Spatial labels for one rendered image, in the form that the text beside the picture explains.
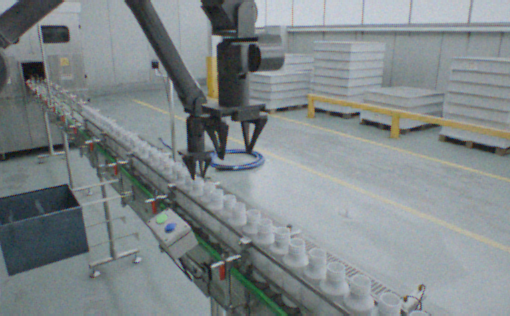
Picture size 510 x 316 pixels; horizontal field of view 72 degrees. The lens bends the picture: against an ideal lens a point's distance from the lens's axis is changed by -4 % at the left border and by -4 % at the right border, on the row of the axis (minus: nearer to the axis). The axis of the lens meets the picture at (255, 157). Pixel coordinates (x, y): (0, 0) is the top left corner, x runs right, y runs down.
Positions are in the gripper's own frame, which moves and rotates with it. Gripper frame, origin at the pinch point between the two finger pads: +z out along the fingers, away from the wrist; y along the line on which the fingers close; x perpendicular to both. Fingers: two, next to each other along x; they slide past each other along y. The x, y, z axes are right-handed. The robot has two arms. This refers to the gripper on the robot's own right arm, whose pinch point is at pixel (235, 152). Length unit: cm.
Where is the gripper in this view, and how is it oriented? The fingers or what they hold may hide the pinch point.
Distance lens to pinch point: 68.4
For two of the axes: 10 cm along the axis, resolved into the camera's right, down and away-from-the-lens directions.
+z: 0.1, 9.5, 3.2
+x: -6.0, -2.5, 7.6
